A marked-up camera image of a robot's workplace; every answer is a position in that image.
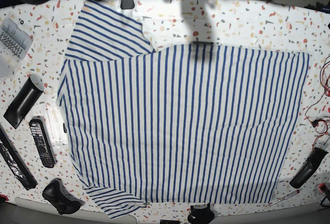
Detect blue white striped t-shirt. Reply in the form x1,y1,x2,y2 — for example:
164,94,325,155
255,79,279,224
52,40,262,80
57,0,310,219

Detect black TV remote control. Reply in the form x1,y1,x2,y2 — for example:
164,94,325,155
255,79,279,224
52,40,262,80
29,118,56,168

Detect black game controller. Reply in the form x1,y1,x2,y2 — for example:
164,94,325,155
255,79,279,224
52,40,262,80
42,180,81,215

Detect red tipped screwdriver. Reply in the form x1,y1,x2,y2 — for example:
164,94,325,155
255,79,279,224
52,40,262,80
269,189,300,206

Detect clear plastic screw box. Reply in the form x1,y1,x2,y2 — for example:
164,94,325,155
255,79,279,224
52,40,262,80
1,16,33,82

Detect long black wrapped bar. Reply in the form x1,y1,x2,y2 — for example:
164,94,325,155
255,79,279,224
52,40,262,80
1,126,37,190

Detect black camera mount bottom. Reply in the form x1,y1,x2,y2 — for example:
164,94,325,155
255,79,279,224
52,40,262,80
187,203,215,224

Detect red and black wires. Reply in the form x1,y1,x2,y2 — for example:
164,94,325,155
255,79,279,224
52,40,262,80
304,56,330,134

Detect black handle right side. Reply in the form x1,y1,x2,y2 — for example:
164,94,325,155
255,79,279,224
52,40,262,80
290,148,328,189

